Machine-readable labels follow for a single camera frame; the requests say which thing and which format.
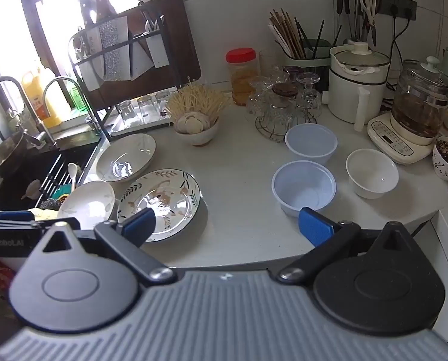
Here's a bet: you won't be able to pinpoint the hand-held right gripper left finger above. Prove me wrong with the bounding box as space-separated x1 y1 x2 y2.
40 208 177 285

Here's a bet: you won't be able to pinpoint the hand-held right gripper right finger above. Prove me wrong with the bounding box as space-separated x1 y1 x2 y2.
276 207 414 285

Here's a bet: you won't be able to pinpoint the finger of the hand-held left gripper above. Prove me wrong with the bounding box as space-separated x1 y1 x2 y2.
0 211 55 234

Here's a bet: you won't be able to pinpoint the leaf pattern plate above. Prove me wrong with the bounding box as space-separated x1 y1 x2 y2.
117 168 202 242

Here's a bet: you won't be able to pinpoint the translucent plastic bowl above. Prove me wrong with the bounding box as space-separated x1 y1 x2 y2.
272 160 337 218
285 123 338 165

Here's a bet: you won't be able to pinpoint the wide white shallow bowl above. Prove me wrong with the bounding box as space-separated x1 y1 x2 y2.
96 133 157 184

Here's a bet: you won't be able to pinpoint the white ceramic bowl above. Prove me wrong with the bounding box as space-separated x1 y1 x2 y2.
346 148 400 200

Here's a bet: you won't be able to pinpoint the yellow sponge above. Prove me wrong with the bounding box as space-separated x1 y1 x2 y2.
30 208 61 222

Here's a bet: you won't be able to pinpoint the roll-up sink rack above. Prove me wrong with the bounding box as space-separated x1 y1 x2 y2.
36 154 87 207

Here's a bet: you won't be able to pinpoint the steel pot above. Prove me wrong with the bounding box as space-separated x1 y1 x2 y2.
0 131 28 178

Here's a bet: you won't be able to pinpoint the grey drying tray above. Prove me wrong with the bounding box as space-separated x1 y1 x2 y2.
110 96 175 138

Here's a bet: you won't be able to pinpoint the ceramic bowl with garlic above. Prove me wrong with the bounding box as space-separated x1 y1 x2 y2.
173 115 221 147

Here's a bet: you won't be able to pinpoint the garlic bulb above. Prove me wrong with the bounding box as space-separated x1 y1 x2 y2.
176 112 211 135

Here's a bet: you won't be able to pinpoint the small drinking glass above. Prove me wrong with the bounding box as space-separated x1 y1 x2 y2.
117 100 135 123
137 96 155 119
155 90 172 116

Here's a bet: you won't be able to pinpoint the orange detergent bottle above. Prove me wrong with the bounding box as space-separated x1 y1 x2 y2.
21 67 63 128

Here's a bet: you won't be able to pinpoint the black dish rack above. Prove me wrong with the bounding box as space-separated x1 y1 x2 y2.
68 3 170 136

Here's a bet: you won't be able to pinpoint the green bottle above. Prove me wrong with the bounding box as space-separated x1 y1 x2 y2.
67 82 87 113

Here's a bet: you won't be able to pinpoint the white electric cooker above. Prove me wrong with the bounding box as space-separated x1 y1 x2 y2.
328 41 392 133

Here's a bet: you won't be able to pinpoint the clear stemmed glass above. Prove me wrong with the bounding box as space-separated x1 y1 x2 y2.
295 72 323 119
247 76 273 121

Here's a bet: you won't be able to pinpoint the amber base stemmed glass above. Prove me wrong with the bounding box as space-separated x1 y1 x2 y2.
271 82 300 121

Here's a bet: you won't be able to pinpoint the steel arched faucet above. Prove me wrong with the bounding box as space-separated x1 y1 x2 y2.
43 77 102 136

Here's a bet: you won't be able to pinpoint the purple base stemmed glass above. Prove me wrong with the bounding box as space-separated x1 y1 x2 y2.
284 66 304 83

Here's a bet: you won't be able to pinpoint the glass electric kettle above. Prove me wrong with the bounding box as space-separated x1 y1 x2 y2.
367 56 448 165

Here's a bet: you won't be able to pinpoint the red lid jar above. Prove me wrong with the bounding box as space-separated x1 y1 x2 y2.
226 48 257 106

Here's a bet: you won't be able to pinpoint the green chopstick holder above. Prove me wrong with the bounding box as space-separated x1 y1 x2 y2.
278 39 331 83

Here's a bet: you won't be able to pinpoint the tall clear tumbler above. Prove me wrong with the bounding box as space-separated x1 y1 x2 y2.
259 50 281 80

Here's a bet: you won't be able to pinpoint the dark wooden cutting board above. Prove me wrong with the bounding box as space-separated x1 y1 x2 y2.
85 0 202 91

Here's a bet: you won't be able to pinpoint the bundle of chopsticks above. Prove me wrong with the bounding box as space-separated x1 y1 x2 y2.
267 8 326 61

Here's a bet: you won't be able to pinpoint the hanging scissors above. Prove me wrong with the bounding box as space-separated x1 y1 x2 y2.
359 0 379 27

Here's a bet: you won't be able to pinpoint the wire cup rack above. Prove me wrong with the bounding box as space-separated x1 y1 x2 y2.
246 94 322 143

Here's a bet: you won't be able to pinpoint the black power cable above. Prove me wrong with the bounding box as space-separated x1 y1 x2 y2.
388 15 408 83

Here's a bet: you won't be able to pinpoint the black wall power strip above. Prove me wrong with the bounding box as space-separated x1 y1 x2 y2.
374 0 418 21

